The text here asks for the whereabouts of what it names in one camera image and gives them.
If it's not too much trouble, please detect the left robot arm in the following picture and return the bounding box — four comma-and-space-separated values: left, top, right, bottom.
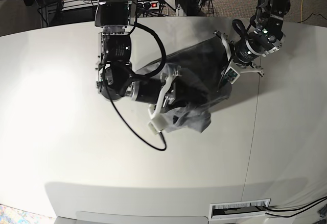
232, 0, 291, 66

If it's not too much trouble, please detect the white table leg column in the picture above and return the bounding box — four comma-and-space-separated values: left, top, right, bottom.
176, 0, 184, 17

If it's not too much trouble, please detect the white cable grommet tray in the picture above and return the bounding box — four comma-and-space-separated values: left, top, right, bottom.
208, 198, 271, 221

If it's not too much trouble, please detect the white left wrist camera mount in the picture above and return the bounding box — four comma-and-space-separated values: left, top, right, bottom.
214, 31, 264, 87

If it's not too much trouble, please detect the black cable on table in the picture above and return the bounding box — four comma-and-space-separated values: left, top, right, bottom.
263, 195, 327, 218

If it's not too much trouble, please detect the left gripper black cylindrical body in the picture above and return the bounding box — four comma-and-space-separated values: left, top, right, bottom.
233, 39, 261, 65

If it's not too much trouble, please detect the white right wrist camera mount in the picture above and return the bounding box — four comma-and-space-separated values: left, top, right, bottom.
148, 66, 181, 134

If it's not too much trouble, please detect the grey T-shirt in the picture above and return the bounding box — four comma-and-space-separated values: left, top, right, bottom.
134, 37, 233, 135

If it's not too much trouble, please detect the black power strip red switch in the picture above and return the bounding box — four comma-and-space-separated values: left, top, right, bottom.
137, 1, 160, 11

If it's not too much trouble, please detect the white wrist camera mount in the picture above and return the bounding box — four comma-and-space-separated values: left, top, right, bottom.
148, 66, 181, 134
214, 31, 264, 87

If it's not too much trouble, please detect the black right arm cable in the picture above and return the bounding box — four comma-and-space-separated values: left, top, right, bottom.
102, 22, 168, 151

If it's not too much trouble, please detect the right gripper black cylindrical body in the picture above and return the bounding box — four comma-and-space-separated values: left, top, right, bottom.
131, 79, 166, 104

